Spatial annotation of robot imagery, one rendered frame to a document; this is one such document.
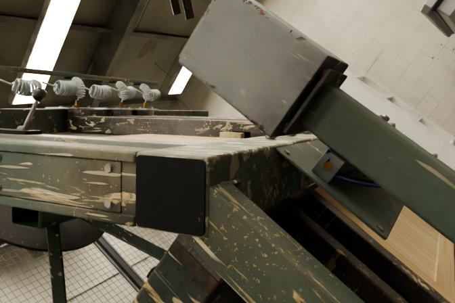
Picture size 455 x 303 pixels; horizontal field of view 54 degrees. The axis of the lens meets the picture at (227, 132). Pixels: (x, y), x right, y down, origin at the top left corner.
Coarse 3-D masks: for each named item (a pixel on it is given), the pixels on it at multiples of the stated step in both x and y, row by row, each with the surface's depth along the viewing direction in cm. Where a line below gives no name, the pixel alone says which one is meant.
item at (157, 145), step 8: (0, 136) 113; (8, 136) 112; (16, 136) 110; (24, 136) 109; (32, 136) 108; (40, 136) 107; (48, 136) 106; (56, 136) 106; (64, 136) 107; (72, 136) 107; (96, 144) 99; (104, 144) 98; (112, 144) 97; (120, 144) 96; (128, 144) 95; (136, 144) 94; (144, 144) 93; (152, 144) 92; (160, 144) 91; (168, 144) 90; (176, 144) 90; (184, 144) 89; (192, 144) 89
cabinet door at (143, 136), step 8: (112, 136) 142; (120, 136) 143; (128, 136) 143; (136, 136) 144; (144, 136) 147; (152, 136) 150; (160, 136) 149; (168, 136) 148; (176, 136) 148; (184, 136) 148; (192, 136) 149
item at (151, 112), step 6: (138, 84) 236; (144, 84) 236; (144, 90) 235; (150, 90) 235; (144, 96) 234; (138, 108) 232; (144, 108) 230; (138, 114) 235; (144, 114) 233; (150, 114) 232
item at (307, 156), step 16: (304, 144) 94; (320, 144) 102; (288, 160) 79; (304, 160) 83; (320, 160) 80; (336, 160) 78; (320, 176) 80; (336, 176) 79; (352, 176) 94; (336, 192) 78; (352, 192) 84; (368, 192) 90; (384, 192) 98; (352, 208) 75; (368, 208) 81; (384, 208) 87; (400, 208) 94; (368, 224) 73; (384, 224) 78
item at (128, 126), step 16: (80, 80) 192; (80, 96) 191; (80, 112) 189; (80, 128) 189; (96, 128) 185; (112, 128) 181; (128, 128) 177; (144, 128) 174; (160, 128) 170; (176, 128) 167; (192, 128) 164; (208, 128) 161; (224, 128) 158; (240, 128) 155; (256, 128) 153
